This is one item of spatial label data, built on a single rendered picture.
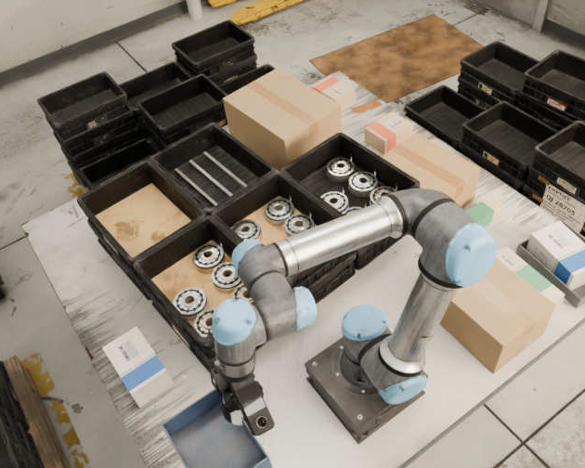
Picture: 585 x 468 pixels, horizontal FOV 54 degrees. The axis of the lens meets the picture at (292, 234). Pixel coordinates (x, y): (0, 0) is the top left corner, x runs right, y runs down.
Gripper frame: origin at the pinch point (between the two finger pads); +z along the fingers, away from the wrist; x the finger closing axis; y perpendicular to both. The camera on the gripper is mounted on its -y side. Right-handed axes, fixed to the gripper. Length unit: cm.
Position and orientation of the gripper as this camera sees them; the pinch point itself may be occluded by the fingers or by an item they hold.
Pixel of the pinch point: (243, 422)
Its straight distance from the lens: 130.7
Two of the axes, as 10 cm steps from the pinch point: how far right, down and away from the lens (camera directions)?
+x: -8.4, 3.6, -4.1
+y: -5.4, -6.0, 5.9
